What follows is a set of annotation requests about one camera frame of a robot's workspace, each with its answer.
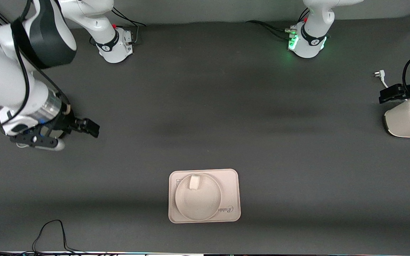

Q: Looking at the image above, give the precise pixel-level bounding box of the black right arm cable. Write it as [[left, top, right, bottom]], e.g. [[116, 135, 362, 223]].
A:
[[10, 0, 71, 123]]

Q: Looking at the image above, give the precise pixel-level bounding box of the black right base cable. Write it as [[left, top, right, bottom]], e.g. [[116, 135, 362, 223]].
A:
[[111, 6, 147, 45]]

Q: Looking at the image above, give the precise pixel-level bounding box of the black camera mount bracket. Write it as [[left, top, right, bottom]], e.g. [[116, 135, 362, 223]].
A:
[[9, 132, 59, 149]]

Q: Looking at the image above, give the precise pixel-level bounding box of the round white plate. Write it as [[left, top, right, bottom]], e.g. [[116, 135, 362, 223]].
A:
[[175, 173, 222, 221]]

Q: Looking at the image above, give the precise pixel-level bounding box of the white toaster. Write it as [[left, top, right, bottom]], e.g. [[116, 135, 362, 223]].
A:
[[384, 99, 410, 138]]

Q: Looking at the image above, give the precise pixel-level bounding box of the beige rectangular tray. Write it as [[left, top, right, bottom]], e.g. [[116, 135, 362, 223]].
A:
[[168, 169, 241, 224]]

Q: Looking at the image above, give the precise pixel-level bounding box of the thin black looped cable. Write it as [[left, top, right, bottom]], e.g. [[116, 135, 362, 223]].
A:
[[32, 219, 84, 255]]

